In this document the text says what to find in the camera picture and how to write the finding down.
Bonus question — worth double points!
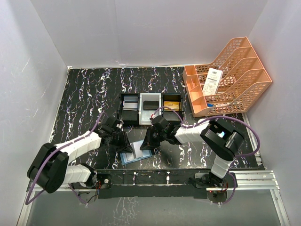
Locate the blue leather card holder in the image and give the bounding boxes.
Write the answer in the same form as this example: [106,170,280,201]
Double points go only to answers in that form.
[120,140,152,165]

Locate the white stripe card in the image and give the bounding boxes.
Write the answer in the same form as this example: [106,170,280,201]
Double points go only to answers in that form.
[130,140,143,158]
[123,96,138,111]

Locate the three-compartment black white tray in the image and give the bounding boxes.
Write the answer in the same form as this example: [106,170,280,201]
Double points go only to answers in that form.
[117,93,184,127]

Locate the orange mesh file organizer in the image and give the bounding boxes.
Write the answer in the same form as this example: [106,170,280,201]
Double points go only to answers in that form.
[183,37,272,117]

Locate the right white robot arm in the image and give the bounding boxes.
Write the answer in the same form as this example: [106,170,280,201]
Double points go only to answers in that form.
[140,115,245,185]

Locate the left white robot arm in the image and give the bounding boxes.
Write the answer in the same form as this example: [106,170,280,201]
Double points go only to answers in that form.
[27,117,133,194]

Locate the gold credit card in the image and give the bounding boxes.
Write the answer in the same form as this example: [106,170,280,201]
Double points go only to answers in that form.
[164,101,182,111]

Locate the black credit card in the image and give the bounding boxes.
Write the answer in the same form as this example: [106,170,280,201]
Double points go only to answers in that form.
[143,100,159,111]

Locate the white paper receipt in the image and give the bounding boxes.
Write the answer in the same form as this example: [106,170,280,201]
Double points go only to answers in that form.
[203,68,223,96]

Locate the aluminium frame rail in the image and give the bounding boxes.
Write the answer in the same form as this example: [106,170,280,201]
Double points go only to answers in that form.
[18,169,290,226]

